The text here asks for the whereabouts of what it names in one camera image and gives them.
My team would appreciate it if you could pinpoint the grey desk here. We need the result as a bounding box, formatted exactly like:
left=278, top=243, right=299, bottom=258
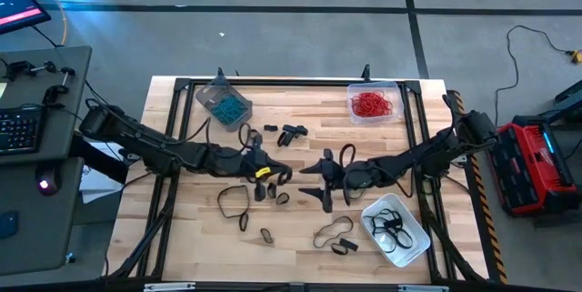
left=0, top=45, right=94, bottom=275

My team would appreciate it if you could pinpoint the silver metal bracket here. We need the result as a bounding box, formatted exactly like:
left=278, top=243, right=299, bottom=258
left=396, top=284, right=450, bottom=292
left=143, top=282, right=196, bottom=292

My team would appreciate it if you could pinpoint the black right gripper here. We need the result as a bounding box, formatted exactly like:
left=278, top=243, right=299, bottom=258
left=297, top=147, right=379, bottom=215

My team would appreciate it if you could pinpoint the computer monitor blue screen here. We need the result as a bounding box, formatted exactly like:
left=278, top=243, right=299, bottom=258
left=0, top=0, right=52, bottom=36

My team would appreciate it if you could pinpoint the white plastic container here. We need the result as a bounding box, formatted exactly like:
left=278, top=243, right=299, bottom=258
left=361, top=192, right=431, bottom=268

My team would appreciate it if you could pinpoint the large black rubber band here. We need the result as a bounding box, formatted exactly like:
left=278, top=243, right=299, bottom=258
left=313, top=216, right=355, bottom=250
left=367, top=207, right=415, bottom=255

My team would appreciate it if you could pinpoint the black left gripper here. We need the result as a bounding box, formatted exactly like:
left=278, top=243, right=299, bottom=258
left=244, top=145, right=295, bottom=203

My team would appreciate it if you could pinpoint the black computer mouse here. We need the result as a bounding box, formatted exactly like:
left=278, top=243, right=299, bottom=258
left=35, top=166, right=61, bottom=196

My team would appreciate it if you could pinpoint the black left camera cable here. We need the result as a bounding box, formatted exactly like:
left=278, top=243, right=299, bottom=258
left=206, top=116, right=255, bottom=159

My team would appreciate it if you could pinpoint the orange black hazard tape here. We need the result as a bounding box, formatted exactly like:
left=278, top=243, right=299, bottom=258
left=449, top=90, right=508, bottom=284

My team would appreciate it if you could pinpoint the red and black equipment case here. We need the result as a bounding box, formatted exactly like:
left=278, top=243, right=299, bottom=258
left=484, top=114, right=581, bottom=218

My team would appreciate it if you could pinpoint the yellow cable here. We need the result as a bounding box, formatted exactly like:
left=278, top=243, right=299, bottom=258
left=31, top=0, right=69, bottom=47

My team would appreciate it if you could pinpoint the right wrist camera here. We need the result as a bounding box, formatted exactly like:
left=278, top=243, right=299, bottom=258
left=345, top=167, right=370, bottom=191

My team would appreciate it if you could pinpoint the black desk clamp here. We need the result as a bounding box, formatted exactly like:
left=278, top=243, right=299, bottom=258
left=43, top=66, right=76, bottom=105
left=6, top=59, right=58, bottom=77

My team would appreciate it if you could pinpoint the black desk cable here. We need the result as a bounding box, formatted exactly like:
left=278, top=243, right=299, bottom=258
left=31, top=25, right=137, bottom=146

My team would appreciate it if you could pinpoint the teal rubber band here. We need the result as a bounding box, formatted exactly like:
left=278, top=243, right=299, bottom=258
left=211, top=96, right=236, bottom=123
left=225, top=96, right=250, bottom=126

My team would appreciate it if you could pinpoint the red rubber band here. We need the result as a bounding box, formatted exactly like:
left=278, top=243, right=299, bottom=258
left=354, top=94, right=383, bottom=116
left=370, top=90, right=395, bottom=114
left=358, top=100, right=386, bottom=118
left=361, top=90, right=387, bottom=106
left=375, top=100, right=395, bottom=118
left=350, top=100, right=369, bottom=118
left=350, top=91, right=372, bottom=116

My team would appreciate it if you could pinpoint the grey translucent plastic basket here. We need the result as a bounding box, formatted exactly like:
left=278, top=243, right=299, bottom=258
left=195, top=76, right=254, bottom=132

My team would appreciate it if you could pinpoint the black right camera cable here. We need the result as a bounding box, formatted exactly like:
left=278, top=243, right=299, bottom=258
left=338, top=143, right=358, bottom=168

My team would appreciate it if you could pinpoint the black floor cable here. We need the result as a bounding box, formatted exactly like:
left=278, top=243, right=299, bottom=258
left=494, top=25, right=572, bottom=127

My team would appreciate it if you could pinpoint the white paper sheet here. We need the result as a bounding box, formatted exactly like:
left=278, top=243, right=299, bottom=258
left=79, top=141, right=125, bottom=205

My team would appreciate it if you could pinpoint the black camera cable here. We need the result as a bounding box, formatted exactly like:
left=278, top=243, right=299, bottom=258
left=206, top=116, right=255, bottom=159
left=338, top=143, right=358, bottom=168

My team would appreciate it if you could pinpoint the backlit computer keyboard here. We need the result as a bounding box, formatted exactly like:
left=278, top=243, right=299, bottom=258
left=0, top=106, right=45, bottom=156

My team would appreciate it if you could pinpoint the clear plastic basket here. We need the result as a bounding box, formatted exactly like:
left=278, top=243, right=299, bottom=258
left=346, top=81, right=405, bottom=126

